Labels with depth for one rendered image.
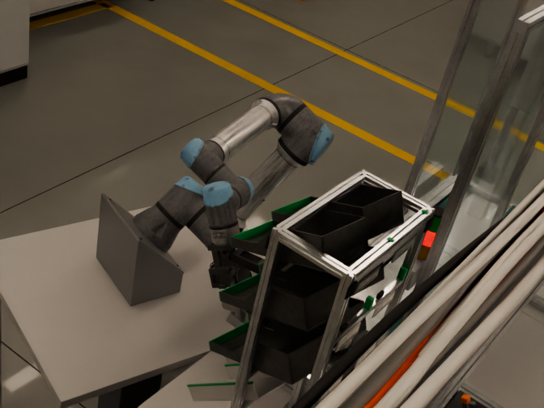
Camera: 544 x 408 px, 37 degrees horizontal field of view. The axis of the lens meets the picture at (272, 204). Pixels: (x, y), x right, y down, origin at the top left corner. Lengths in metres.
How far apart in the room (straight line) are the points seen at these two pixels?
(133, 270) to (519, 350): 1.28
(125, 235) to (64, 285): 0.28
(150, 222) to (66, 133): 2.48
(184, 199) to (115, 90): 3.00
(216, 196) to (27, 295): 0.78
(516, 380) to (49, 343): 1.43
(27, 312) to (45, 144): 2.43
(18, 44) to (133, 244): 3.06
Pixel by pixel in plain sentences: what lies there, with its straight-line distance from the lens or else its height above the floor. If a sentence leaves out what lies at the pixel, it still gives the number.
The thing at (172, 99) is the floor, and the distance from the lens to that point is 5.45.
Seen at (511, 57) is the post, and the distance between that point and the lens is 2.02.
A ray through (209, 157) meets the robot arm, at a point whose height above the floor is 1.46.
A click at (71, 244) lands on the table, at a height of 0.86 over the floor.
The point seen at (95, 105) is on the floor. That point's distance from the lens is 5.26.
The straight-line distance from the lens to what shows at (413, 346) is 0.64.
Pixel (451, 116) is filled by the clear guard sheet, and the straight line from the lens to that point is 3.07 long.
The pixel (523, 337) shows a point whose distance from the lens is 2.88.
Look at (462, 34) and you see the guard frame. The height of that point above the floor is 1.66.
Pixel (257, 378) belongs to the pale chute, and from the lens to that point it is 2.09.
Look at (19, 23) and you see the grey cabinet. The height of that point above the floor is 0.41.
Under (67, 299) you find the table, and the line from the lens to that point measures 2.55.
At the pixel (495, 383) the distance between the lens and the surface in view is 2.66.
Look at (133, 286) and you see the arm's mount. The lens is 2.48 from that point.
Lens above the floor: 2.59
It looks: 34 degrees down
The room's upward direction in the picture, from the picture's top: 13 degrees clockwise
